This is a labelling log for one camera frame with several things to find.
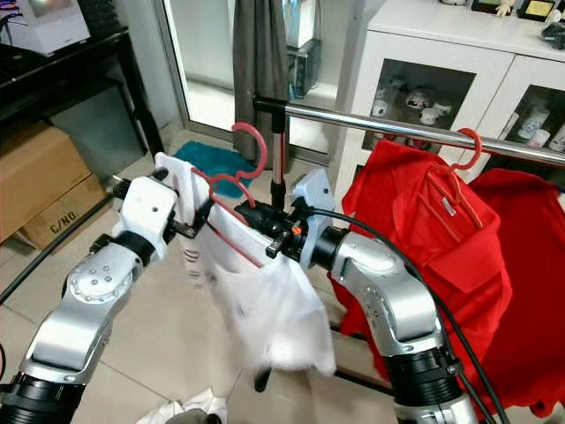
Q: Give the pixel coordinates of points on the chrome clothes rack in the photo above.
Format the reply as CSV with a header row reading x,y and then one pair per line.
x,y
371,124

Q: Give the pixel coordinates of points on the bright red shirt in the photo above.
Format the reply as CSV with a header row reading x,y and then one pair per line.
x,y
397,185

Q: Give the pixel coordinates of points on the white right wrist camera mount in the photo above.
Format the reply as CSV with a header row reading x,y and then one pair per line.
x,y
313,190

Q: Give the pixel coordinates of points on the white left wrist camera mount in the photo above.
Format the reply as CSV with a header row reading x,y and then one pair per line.
x,y
146,208

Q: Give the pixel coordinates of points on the grey box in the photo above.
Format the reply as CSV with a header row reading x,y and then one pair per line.
x,y
97,128

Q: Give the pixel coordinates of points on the black table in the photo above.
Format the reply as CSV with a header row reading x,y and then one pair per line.
x,y
71,62

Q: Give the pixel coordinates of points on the teal floor mat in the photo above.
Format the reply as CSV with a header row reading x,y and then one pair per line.
x,y
212,159

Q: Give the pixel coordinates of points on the dark red garment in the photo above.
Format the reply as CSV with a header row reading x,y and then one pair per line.
x,y
530,265

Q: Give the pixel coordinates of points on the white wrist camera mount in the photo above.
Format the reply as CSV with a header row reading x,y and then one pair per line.
x,y
313,190
146,208

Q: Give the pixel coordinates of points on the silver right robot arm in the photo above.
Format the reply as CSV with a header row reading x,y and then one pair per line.
x,y
393,309

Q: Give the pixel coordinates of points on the white shirt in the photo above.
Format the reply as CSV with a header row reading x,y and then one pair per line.
x,y
265,309

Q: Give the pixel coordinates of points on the white appliance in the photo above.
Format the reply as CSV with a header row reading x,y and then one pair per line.
x,y
44,22

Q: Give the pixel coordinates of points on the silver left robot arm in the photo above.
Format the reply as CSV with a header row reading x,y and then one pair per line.
x,y
88,327

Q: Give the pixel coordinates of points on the large plain cardboard box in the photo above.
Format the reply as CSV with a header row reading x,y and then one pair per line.
x,y
40,168

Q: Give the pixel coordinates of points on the white glass-door cabinet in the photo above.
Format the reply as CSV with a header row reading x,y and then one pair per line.
x,y
433,40

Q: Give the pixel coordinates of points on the white crumpled cloth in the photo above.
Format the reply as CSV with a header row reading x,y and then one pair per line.
x,y
181,411

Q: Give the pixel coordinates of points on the grey curtain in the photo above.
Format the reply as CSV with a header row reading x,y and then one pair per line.
x,y
260,71

